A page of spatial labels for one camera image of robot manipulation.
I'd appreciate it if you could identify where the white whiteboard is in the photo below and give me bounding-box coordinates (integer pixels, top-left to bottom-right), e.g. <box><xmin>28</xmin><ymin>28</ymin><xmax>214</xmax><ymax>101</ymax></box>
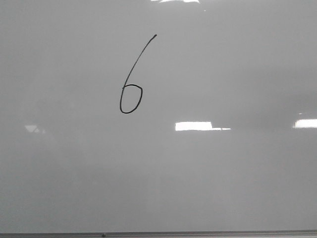
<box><xmin>0</xmin><ymin>0</ymin><xmax>317</xmax><ymax>233</ymax></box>

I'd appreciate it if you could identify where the grey aluminium whiteboard frame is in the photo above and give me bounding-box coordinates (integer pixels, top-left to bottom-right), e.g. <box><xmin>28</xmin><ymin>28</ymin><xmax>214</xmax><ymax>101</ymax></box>
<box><xmin>0</xmin><ymin>230</ymin><xmax>317</xmax><ymax>238</ymax></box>

